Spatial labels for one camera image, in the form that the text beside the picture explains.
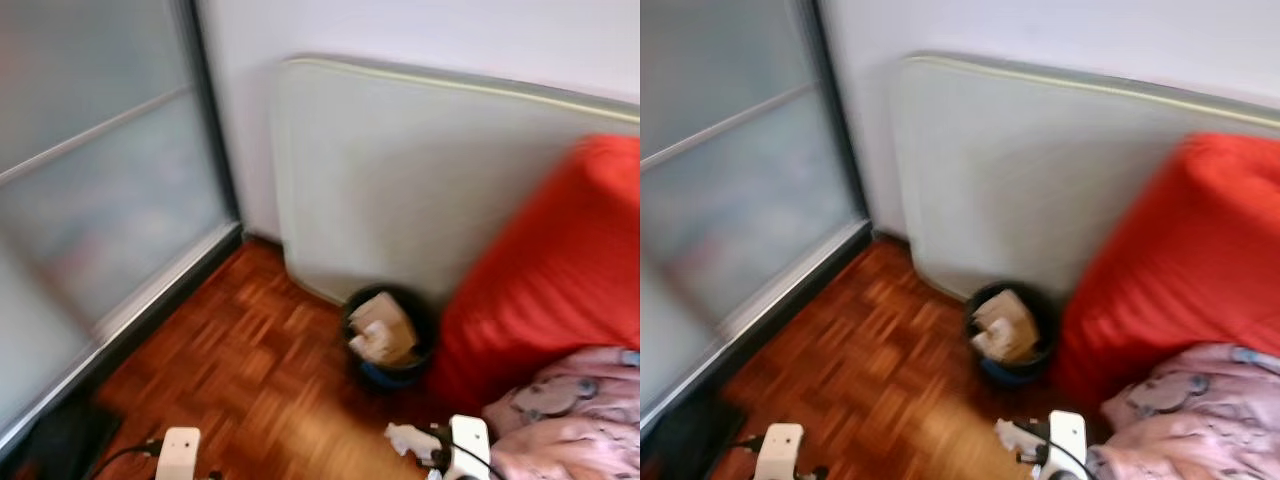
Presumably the black flat object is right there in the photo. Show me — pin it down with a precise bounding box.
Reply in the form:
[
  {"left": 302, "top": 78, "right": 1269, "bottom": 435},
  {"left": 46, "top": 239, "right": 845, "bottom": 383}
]
[
  {"left": 20, "top": 400, "right": 123, "bottom": 480},
  {"left": 643, "top": 395, "right": 746, "bottom": 480}
]

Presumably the black waste bin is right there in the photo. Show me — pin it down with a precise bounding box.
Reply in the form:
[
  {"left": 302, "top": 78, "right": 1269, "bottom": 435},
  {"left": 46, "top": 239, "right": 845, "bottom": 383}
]
[
  {"left": 965, "top": 282, "right": 1061, "bottom": 389},
  {"left": 342, "top": 285, "right": 438, "bottom": 391}
]

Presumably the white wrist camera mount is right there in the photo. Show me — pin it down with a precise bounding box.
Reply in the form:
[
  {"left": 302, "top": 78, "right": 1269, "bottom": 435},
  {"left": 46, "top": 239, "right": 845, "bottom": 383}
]
[
  {"left": 155, "top": 427, "right": 203, "bottom": 480},
  {"left": 450, "top": 415, "right": 493, "bottom": 480},
  {"left": 755, "top": 423, "right": 805, "bottom": 480},
  {"left": 1045, "top": 410, "right": 1089, "bottom": 480}
]

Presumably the frosted glass sliding door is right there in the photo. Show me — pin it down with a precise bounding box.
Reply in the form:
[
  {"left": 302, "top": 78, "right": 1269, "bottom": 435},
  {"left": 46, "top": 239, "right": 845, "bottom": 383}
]
[
  {"left": 0, "top": 0, "right": 243, "bottom": 456},
  {"left": 640, "top": 0, "right": 873, "bottom": 433}
]

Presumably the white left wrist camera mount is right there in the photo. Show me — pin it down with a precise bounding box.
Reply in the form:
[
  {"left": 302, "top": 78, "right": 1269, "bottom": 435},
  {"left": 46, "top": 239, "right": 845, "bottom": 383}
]
[
  {"left": 755, "top": 423, "right": 805, "bottom": 480},
  {"left": 155, "top": 427, "right": 203, "bottom": 480}
]

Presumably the pink cartoon print blanket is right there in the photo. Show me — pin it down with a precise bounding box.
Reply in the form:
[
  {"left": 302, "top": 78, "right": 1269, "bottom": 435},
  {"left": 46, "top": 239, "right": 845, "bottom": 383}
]
[
  {"left": 483, "top": 345, "right": 641, "bottom": 480},
  {"left": 1085, "top": 343, "right": 1280, "bottom": 480}
]

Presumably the red folded mattress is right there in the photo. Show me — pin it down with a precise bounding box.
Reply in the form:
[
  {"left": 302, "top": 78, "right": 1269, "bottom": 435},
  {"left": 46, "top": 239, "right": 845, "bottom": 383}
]
[
  {"left": 1050, "top": 132, "right": 1280, "bottom": 411},
  {"left": 430, "top": 135, "right": 641, "bottom": 411}
]

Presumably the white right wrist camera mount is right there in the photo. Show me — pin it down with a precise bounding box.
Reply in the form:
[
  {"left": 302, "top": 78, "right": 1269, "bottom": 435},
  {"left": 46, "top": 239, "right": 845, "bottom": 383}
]
[
  {"left": 450, "top": 415, "right": 493, "bottom": 480},
  {"left": 1045, "top": 410, "right": 1089, "bottom": 480}
]

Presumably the brown cardboard piece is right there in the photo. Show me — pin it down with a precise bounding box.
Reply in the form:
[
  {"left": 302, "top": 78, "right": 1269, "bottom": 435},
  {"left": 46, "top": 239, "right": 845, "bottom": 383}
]
[
  {"left": 972, "top": 290, "right": 1041, "bottom": 363},
  {"left": 350, "top": 292, "right": 419, "bottom": 366}
]

